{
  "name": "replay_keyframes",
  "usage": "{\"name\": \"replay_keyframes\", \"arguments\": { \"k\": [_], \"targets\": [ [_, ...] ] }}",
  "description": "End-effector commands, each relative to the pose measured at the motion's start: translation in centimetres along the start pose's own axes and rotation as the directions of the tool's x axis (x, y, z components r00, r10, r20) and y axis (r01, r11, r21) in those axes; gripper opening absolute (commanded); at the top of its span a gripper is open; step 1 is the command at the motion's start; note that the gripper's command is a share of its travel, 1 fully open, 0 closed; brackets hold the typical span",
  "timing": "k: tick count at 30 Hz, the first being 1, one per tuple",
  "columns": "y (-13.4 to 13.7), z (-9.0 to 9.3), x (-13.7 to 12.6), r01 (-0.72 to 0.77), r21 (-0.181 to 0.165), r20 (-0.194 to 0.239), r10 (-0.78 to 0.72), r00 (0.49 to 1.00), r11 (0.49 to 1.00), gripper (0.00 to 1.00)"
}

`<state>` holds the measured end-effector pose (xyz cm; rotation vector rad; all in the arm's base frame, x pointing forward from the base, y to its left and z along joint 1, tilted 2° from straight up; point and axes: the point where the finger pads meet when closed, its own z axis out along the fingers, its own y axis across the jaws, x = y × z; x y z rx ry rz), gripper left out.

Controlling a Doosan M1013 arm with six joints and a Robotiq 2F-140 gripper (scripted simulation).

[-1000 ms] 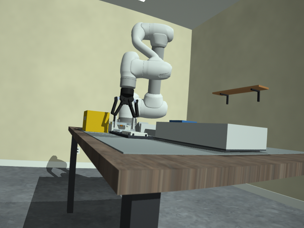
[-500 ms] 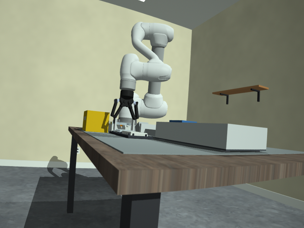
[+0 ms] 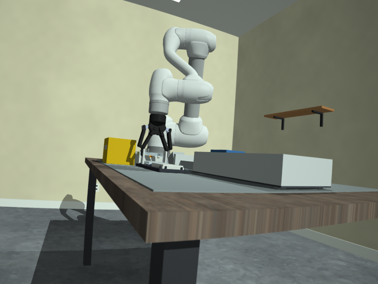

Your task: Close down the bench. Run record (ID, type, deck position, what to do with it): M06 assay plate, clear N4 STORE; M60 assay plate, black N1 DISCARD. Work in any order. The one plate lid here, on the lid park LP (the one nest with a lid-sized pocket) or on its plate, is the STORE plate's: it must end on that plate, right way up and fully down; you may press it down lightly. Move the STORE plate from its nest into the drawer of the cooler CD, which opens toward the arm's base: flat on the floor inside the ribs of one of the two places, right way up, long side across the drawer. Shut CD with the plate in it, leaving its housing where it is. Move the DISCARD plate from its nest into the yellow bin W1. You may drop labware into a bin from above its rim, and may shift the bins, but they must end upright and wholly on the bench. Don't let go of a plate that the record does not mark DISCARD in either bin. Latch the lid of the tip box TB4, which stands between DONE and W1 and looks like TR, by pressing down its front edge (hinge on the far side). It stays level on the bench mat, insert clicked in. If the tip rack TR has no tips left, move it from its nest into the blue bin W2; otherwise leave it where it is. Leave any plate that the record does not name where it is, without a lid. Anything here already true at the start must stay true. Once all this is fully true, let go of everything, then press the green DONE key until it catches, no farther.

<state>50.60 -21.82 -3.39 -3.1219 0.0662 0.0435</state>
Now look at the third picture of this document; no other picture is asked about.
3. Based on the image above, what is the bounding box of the yellow open-top bin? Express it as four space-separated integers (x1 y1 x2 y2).
102 137 136 165

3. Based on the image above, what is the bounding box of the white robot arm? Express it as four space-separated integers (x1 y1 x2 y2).
149 27 216 148

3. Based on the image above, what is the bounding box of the grey bench mat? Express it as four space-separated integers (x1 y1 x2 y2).
97 160 378 193

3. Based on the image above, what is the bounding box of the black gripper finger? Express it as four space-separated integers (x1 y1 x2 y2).
137 125 157 164
159 127 172 162

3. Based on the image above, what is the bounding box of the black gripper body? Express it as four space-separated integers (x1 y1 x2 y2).
148 114 166 135

